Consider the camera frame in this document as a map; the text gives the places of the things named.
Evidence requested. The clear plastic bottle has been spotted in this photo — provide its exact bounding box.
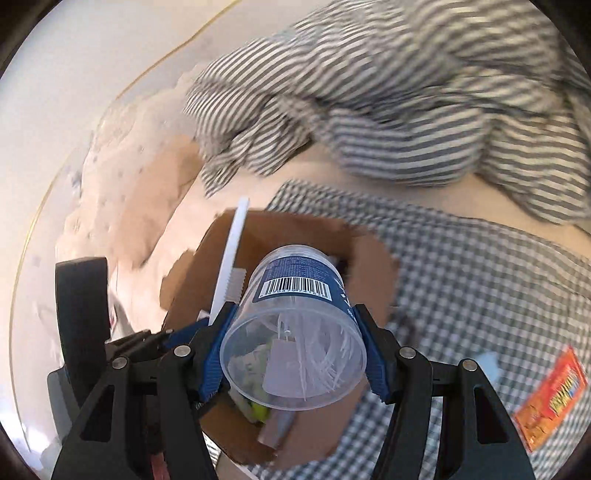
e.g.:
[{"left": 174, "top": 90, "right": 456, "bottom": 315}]
[{"left": 221, "top": 245, "right": 367, "bottom": 411}]

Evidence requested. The green wet wipes pack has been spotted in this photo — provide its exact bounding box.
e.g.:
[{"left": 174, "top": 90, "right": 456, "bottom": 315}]
[{"left": 228, "top": 388, "right": 270, "bottom": 424}]

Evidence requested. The cardboard box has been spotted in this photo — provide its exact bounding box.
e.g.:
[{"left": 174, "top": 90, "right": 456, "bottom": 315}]
[{"left": 158, "top": 208, "right": 402, "bottom": 471}]

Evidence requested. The light blue earbuds case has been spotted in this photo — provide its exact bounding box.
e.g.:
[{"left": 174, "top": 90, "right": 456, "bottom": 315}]
[{"left": 474, "top": 351, "right": 502, "bottom": 385}]

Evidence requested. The gingham bed sheet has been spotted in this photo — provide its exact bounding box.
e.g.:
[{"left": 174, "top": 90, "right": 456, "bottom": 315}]
[{"left": 244, "top": 180, "right": 590, "bottom": 479}]

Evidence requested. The orange red snack packet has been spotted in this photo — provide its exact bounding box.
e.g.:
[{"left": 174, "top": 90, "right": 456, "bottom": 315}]
[{"left": 513, "top": 346, "right": 588, "bottom": 453}]

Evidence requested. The gingham duvet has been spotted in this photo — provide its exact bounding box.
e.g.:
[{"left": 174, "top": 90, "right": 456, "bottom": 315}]
[{"left": 184, "top": 1, "right": 590, "bottom": 224}]

